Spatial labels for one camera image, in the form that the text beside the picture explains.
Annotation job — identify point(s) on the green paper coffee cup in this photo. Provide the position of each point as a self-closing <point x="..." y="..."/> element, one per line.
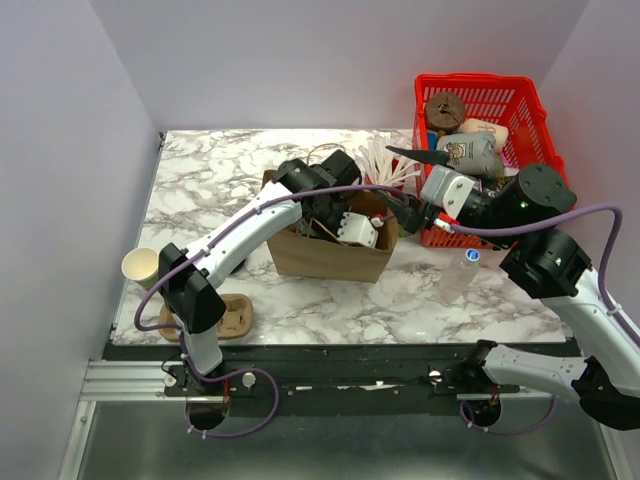
<point x="141" y="266"/>

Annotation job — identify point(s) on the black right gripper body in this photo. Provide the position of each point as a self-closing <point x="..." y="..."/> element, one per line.
<point x="422" y="216"/>

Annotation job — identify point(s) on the brown cardboard cup carrier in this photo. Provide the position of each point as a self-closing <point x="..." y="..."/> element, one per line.
<point x="237" y="321"/>

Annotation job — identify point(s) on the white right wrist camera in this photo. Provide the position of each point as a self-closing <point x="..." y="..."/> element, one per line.
<point x="447" y="189"/>

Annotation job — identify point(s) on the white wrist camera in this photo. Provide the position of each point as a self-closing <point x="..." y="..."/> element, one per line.
<point x="447" y="189"/>
<point x="359" y="229"/>

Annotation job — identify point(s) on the red plastic basket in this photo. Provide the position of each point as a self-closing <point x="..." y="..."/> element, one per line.
<point x="530" y="150"/>

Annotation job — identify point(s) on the red cup with straws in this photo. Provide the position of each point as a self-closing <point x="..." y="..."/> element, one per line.
<point x="381" y="166"/>

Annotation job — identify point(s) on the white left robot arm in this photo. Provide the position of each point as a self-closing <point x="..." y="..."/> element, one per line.
<point x="191" y="276"/>

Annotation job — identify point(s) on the clear plastic water bottle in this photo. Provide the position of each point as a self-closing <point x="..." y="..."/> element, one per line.
<point x="458" y="275"/>

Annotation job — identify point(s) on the black mounting base rail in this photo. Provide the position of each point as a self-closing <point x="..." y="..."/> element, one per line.
<point x="341" y="380"/>

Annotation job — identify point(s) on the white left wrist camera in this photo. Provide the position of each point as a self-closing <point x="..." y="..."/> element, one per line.
<point x="359" y="229"/>

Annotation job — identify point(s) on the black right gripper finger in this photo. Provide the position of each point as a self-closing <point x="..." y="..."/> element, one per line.
<point x="427" y="157"/>
<point x="401" y="207"/>

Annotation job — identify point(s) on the brown paper bag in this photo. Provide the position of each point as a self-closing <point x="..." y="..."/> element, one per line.
<point x="327" y="258"/>

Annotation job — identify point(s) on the grey coffee bag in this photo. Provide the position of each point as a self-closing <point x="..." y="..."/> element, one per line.
<point x="472" y="154"/>

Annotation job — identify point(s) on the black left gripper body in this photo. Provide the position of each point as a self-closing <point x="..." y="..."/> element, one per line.
<point x="326" y="224"/>

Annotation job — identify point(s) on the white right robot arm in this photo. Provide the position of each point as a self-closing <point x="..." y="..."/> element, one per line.
<point x="549" y="265"/>

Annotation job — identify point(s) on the beige wrapped roll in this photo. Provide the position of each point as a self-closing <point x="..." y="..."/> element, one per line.
<point x="473" y="125"/>

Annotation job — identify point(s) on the black coffee bag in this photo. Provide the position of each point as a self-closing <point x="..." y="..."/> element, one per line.
<point x="491" y="187"/>

